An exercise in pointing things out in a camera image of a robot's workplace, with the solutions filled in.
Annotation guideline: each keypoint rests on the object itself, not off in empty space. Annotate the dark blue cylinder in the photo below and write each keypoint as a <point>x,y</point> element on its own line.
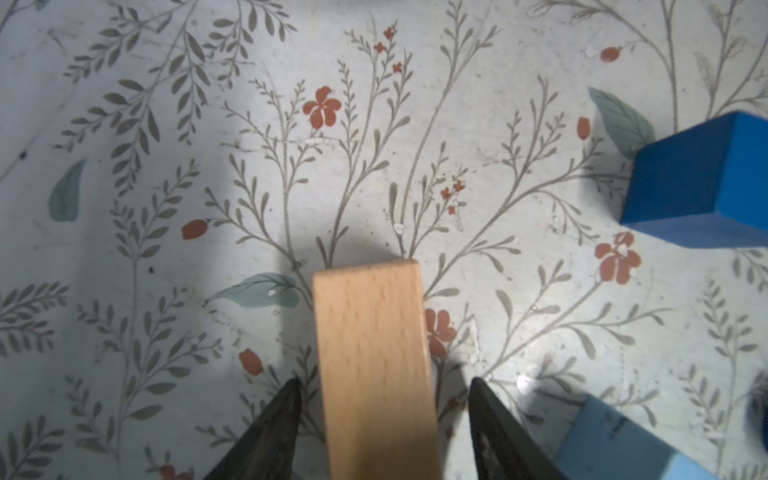
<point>757,409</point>

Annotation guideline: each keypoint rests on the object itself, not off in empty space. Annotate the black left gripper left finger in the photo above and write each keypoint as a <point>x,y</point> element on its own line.
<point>266,450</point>

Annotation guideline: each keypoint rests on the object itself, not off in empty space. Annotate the plain wooden block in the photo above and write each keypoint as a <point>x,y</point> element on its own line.
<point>375,372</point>

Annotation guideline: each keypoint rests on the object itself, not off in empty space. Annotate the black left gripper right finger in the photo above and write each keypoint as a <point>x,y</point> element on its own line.
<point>502,448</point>

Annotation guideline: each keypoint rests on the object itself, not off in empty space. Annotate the dark blue cube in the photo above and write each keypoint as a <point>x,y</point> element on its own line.
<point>705,187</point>

